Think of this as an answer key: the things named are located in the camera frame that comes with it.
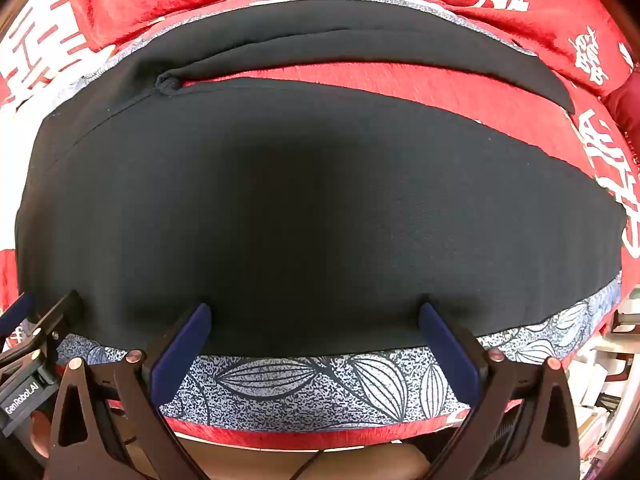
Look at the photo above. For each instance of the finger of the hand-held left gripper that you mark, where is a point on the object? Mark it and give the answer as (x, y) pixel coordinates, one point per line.
(60, 315)
(15, 312)

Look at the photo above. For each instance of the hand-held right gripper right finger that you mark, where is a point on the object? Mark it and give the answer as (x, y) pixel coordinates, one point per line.
(446, 357)

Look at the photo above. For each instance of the red printed blanket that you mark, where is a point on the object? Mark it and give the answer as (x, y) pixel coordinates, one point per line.
(500, 110)

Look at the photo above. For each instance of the cluttered shelf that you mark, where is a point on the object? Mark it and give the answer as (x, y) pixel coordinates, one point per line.
(607, 360)

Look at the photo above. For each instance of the dark red cushion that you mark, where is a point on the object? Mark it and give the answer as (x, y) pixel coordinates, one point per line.
(625, 105)

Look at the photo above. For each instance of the brown bed edge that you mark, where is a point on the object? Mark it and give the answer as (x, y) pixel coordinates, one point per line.
(350, 462)

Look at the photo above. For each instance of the black pants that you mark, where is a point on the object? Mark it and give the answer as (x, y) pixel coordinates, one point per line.
(300, 210)

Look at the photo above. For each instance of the grey leaf-patterned cloth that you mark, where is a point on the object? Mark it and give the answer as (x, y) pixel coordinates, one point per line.
(300, 382)

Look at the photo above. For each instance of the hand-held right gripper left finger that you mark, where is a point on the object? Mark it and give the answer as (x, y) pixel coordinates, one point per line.
(181, 357)

